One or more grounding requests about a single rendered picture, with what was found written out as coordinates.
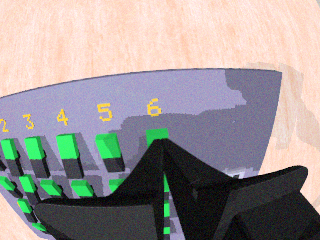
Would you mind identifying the lavender switch panel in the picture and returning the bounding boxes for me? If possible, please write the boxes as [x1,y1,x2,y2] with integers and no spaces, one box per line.
[0,67,283,240]

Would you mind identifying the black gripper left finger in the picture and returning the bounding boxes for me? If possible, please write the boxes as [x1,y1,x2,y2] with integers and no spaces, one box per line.
[33,139,164,240]

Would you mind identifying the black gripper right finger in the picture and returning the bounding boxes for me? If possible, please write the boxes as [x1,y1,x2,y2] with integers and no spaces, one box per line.
[160,139,308,240]

